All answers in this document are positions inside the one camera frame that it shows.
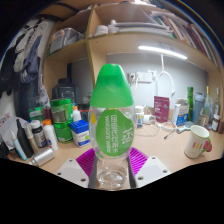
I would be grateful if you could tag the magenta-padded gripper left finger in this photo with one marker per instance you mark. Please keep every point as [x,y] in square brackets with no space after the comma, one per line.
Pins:
[85,163]

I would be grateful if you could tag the clear green-capped water bottle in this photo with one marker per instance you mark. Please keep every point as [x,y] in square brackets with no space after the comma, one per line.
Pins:
[111,133]

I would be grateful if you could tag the grey water bottle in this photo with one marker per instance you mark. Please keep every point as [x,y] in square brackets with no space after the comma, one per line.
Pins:
[198,108]

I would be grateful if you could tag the black plastic bottle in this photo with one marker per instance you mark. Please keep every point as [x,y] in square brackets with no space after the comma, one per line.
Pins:
[24,140]

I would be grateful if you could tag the white LED light bar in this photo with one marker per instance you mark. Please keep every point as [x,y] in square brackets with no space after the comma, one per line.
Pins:
[163,52]

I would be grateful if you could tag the small pale blue tube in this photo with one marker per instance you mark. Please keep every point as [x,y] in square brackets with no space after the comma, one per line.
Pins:
[185,127]

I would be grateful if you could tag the clear glass bottle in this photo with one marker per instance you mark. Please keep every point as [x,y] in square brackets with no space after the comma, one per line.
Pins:
[217,103]

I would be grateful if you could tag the black hanging jacket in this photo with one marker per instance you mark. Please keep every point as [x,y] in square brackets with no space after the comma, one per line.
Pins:
[8,73]

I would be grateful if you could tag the white plastic bag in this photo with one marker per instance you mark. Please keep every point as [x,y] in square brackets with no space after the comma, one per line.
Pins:
[10,126]

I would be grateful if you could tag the silver metal can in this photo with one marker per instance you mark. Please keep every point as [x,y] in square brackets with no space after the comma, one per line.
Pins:
[42,156]

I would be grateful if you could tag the blue and white carton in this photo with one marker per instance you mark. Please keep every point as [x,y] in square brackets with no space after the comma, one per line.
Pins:
[180,113]

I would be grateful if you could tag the white wall power outlet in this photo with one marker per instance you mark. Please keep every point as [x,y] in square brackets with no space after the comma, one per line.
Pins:
[144,77]

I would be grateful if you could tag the white bottle orange cap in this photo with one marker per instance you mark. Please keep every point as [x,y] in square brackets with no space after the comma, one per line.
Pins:
[50,136]

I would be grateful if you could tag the green lidded canister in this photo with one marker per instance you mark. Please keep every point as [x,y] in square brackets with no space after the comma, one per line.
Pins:
[61,111]
[65,132]

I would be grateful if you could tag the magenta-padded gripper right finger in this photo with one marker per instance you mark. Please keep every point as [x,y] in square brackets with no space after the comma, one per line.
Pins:
[140,163]

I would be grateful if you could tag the black box appliance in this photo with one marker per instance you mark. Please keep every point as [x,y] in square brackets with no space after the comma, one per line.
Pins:
[65,90]

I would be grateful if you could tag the grey hanging garment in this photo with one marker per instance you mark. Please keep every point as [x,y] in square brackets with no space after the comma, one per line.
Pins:
[25,46]

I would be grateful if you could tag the glass bottle yellow cap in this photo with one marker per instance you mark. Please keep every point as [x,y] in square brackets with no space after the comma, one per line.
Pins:
[208,108]

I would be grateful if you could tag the brown jar white lid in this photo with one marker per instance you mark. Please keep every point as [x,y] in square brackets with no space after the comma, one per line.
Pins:
[216,122]

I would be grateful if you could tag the white and blue tube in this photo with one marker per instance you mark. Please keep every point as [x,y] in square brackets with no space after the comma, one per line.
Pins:
[18,146]

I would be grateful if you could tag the white box blue lid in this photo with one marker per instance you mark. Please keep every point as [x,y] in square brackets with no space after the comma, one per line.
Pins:
[80,134]

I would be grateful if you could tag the white pill bottle blue label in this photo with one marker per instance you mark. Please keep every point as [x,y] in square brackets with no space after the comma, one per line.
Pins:
[139,117]

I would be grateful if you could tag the maroon pouch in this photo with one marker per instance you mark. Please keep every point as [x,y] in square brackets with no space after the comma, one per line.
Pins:
[161,109]

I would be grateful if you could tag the blue hanging garment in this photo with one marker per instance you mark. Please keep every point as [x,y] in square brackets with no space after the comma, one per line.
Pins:
[32,63]

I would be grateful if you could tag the white plastic bottle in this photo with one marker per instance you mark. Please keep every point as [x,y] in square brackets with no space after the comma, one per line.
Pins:
[150,119]

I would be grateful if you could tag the white bottle dark label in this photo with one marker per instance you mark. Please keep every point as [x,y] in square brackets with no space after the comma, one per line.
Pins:
[39,135]

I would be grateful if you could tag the wooden shelf unit with books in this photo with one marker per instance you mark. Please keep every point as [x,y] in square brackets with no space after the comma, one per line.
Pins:
[95,56]

